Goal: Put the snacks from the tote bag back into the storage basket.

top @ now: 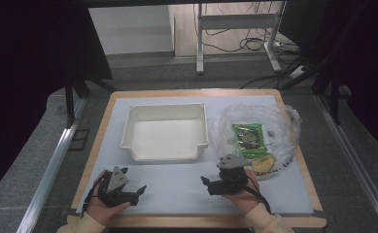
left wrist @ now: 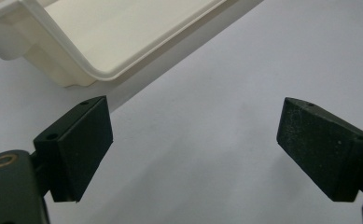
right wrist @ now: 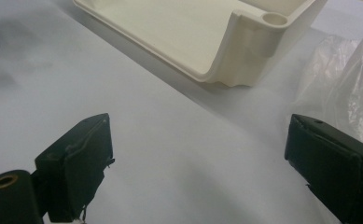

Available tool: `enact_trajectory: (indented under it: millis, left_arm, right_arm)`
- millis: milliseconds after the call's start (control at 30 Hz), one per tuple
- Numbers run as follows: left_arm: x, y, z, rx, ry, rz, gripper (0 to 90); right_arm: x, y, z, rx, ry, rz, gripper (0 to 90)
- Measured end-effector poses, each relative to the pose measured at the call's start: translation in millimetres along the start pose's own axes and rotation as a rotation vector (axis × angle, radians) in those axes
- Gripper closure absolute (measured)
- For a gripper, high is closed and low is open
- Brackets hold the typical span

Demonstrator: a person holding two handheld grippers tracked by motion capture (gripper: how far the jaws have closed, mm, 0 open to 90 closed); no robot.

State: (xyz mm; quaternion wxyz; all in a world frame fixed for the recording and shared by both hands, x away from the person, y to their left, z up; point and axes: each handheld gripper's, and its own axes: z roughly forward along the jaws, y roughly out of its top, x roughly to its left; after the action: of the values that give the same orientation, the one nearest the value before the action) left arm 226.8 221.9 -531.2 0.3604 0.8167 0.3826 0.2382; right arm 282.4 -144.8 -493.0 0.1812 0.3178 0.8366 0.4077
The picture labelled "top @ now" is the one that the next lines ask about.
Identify white metal desk frame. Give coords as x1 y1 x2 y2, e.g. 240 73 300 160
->
195 1 288 75

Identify wooden table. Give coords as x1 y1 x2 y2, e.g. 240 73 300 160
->
66 88 327 229

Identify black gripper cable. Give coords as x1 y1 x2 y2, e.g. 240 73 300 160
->
245 175 273 215
80 174 109 218

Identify white table mat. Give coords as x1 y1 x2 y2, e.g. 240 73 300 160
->
75 94 315 216

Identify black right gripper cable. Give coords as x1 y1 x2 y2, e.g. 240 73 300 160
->
245 175 273 215

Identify yellow snack packet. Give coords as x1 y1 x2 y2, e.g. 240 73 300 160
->
251 154 277 173

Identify white power strip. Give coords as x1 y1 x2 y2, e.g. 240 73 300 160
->
289 64 308 80

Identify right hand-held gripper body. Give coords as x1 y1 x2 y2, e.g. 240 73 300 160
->
208 153 251 196

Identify white plastic bin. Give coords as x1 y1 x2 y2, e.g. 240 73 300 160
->
120 102 210 163

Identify black metal stand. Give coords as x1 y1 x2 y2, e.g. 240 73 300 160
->
280 59 353 126
63 75 118 129

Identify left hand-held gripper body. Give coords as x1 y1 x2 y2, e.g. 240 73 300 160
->
97 166 140 209

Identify person's right hand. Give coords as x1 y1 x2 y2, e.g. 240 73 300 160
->
222 168 261 216

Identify person's left hand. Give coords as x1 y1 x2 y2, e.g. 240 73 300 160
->
85 169 132 226

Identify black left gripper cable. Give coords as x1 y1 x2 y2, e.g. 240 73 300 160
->
80 174 109 218

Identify aluminium rail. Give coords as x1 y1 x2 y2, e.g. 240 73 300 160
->
315 93 378 233
16 97 87 233

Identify green snack packet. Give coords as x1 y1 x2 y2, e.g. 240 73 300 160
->
231 122 269 160

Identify clear plastic bag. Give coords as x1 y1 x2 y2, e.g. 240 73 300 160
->
212 102 303 180

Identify dark curtain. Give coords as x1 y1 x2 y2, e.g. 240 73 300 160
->
0 0 114 206
278 0 378 161

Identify black floor cables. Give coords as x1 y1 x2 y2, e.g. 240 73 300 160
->
192 2 307 90

